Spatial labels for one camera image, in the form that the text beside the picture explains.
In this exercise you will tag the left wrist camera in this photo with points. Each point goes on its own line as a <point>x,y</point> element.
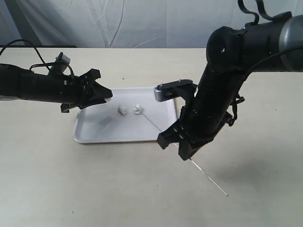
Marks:
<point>61,64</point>

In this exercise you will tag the white backdrop curtain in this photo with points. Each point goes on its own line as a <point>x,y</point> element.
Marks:
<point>118,23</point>

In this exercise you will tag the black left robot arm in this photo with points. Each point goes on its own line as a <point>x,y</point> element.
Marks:
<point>55,87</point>

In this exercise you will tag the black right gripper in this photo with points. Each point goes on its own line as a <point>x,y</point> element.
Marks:
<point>203,113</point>

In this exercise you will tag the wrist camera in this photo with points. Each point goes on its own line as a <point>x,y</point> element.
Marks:
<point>61,64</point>
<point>183,88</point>

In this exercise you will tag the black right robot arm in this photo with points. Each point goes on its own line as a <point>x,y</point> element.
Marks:
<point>232,55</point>

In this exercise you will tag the thin metal skewer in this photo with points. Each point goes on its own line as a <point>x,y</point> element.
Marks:
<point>193,162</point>

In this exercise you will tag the white marshmallow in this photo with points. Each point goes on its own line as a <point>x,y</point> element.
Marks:
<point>122,109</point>
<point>138,109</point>

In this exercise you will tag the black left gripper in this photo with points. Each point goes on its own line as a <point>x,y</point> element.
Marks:
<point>83,91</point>

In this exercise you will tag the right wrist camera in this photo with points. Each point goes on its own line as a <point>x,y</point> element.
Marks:
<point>183,88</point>

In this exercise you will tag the white plastic tray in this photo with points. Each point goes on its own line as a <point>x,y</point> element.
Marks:
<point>104,124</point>

